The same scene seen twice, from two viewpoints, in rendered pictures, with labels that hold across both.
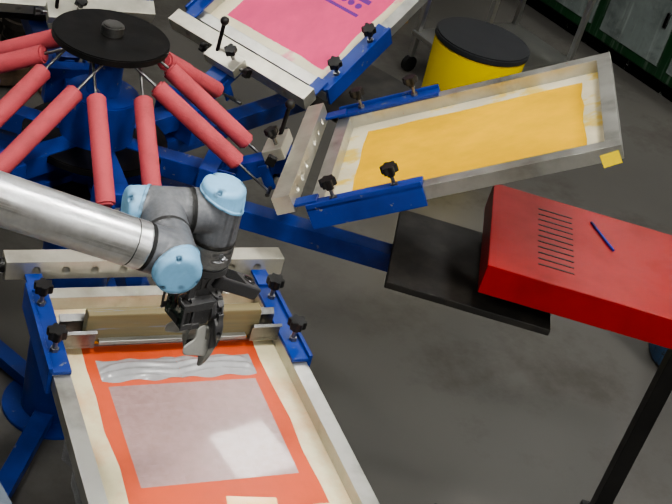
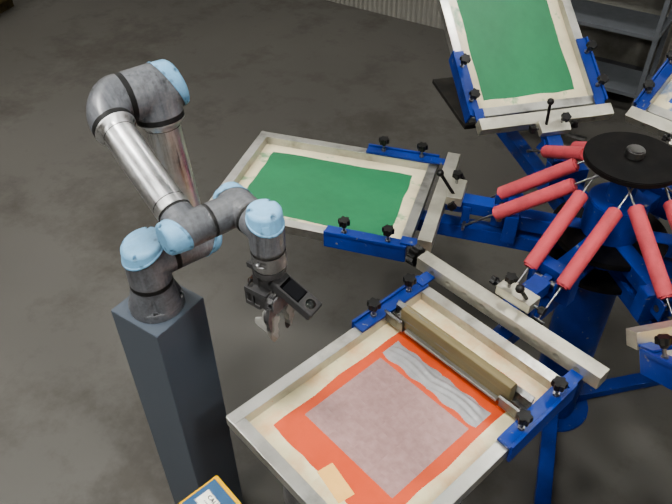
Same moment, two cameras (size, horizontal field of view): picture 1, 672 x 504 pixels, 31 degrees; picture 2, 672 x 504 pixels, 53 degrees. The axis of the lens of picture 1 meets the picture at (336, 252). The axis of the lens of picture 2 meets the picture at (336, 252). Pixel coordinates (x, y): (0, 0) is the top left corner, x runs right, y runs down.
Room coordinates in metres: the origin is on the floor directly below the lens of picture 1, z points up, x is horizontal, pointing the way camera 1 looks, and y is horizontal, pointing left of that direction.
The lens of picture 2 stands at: (1.60, -0.87, 2.54)
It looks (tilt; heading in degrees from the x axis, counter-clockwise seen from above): 41 degrees down; 79
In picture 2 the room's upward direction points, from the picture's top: 1 degrees counter-clockwise
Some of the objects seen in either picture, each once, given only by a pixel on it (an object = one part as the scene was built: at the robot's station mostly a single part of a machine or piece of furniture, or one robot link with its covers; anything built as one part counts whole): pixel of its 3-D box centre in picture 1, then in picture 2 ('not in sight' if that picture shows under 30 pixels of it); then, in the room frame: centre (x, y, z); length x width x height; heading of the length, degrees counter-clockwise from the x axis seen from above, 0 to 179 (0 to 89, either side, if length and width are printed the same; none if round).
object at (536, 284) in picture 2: not in sight; (525, 296); (2.48, 0.48, 1.02); 0.17 x 0.06 x 0.05; 31
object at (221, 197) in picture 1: (217, 210); (265, 228); (1.66, 0.20, 1.66); 0.09 x 0.08 x 0.11; 116
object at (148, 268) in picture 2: not in sight; (148, 257); (1.37, 0.51, 1.37); 0.13 x 0.12 x 0.14; 26
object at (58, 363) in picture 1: (46, 336); (391, 308); (2.06, 0.56, 0.98); 0.30 x 0.05 x 0.07; 31
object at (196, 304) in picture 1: (197, 289); (268, 283); (1.66, 0.21, 1.50); 0.09 x 0.08 x 0.12; 134
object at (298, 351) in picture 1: (279, 326); (536, 416); (2.34, 0.08, 0.98); 0.30 x 0.05 x 0.07; 31
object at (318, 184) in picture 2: not in sight; (362, 176); (2.11, 1.18, 1.05); 1.08 x 0.61 x 0.23; 151
